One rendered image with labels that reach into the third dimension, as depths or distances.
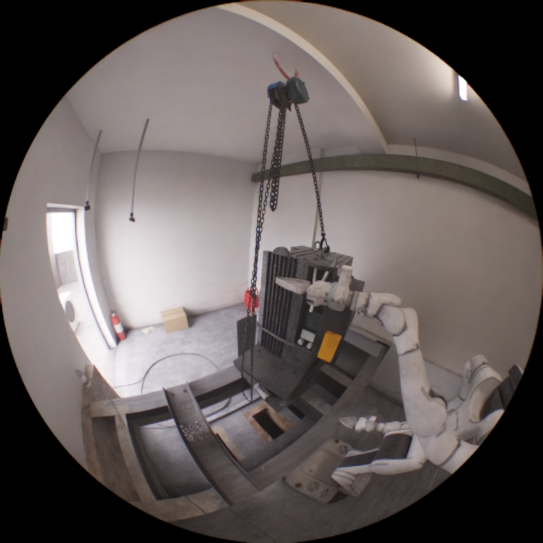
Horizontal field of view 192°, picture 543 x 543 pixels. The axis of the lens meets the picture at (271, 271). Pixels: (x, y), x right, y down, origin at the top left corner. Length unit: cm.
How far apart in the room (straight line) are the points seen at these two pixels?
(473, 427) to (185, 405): 141
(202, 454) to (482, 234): 265
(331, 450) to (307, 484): 34
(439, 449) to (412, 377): 22
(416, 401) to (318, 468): 122
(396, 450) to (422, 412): 45
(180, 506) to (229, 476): 38
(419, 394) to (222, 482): 99
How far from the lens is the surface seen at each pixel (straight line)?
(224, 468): 113
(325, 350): 81
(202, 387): 133
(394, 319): 43
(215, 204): 286
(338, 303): 46
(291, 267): 86
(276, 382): 106
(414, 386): 44
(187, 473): 188
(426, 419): 44
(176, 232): 271
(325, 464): 158
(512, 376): 77
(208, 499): 117
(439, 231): 184
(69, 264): 746
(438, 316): 197
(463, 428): 71
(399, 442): 89
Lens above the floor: 179
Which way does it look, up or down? 18 degrees down
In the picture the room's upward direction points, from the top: 5 degrees clockwise
